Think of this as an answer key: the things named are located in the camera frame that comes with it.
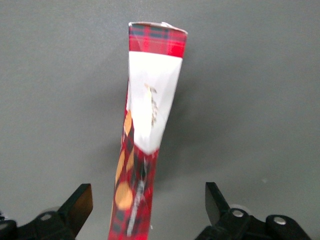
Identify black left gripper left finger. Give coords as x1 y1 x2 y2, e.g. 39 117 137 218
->
0 183 94 240

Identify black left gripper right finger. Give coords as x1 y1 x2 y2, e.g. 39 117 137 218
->
194 181 312 240

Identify red tartan cookie box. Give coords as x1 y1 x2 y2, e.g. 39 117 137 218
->
107 21 189 240

